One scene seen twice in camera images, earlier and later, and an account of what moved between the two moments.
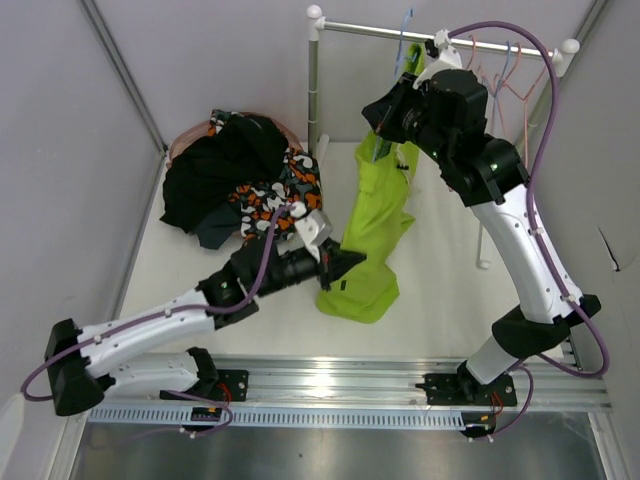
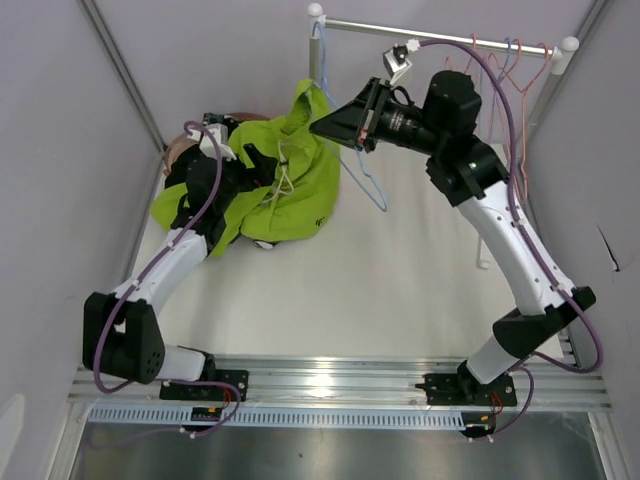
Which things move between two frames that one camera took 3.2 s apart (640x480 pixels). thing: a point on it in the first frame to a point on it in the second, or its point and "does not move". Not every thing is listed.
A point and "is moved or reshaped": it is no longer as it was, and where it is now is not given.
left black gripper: (335, 261) to (262, 174)
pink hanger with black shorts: (474, 47) does not move
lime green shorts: (378, 209) to (305, 194)
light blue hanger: (384, 143) to (358, 151)
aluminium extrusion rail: (384, 382) does not move
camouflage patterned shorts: (256, 203) is moved or reshaped
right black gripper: (384, 113) to (357, 123)
